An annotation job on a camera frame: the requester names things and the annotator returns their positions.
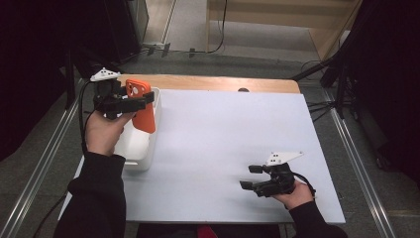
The white table board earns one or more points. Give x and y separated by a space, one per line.
214 148

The white power strip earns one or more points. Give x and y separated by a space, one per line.
153 44

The black stand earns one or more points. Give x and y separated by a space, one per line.
340 92
70 89

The black curtain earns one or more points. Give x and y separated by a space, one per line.
33 66
389 82

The light wooden shelf unit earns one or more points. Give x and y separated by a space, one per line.
330 39

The dark table grommet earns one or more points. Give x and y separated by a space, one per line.
243 90

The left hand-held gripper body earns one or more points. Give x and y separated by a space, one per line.
110 99

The person's right hand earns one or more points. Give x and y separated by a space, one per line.
295 198

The white plastic bin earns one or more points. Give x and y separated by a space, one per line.
137 145

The orange phone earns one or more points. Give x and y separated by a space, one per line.
145 120

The red cloth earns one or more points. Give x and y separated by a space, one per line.
206 232

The black equipment cabinet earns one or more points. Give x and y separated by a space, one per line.
125 29

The person's left hand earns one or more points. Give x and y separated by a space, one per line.
102 135

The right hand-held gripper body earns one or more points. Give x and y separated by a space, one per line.
279 181

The metal floor rail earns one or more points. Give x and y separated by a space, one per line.
33 178
360 172

